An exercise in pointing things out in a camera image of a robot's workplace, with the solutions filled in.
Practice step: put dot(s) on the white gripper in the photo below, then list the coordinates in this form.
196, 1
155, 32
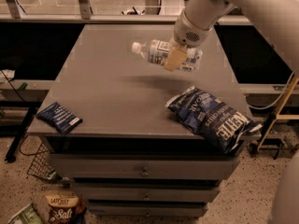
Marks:
186, 33

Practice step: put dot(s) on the clear plastic water bottle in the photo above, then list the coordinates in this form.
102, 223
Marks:
157, 51

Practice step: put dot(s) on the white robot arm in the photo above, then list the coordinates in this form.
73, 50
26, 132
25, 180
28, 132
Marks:
276, 20

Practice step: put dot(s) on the blue rxbar wrapper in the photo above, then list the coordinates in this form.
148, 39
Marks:
60, 118

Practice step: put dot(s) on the blue kettle chips bag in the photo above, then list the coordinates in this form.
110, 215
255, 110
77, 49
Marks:
206, 115

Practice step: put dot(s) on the grey drawer cabinet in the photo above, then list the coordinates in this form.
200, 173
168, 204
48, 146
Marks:
130, 156

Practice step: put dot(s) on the black table leg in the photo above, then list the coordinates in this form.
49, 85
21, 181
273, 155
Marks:
10, 156

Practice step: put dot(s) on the green snack bag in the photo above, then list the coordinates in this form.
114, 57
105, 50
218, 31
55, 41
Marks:
27, 215

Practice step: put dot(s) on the metal railing frame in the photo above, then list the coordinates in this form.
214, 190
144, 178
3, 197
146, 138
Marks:
90, 10

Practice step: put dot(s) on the wire mesh basket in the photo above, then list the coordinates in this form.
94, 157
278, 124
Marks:
40, 167

